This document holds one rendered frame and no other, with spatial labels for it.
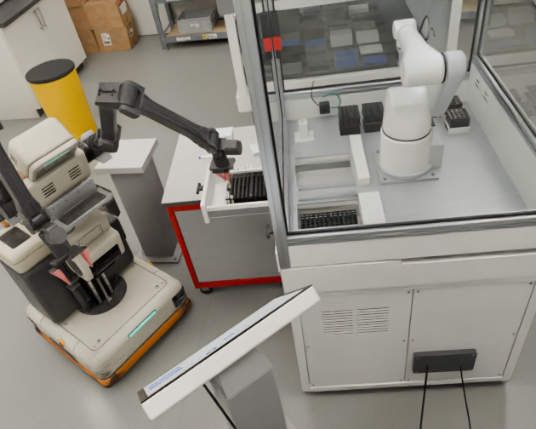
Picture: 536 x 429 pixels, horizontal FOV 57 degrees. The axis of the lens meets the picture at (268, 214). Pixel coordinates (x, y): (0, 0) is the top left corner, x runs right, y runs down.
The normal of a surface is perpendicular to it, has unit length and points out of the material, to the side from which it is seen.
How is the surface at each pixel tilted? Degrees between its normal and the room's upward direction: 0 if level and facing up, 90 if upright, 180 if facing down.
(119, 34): 93
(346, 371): 90
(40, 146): 42
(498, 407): 0
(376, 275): 90
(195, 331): 0
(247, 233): 90
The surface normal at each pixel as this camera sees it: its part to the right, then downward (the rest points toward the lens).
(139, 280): -0.13, -0.74
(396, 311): -0.01, 0.67
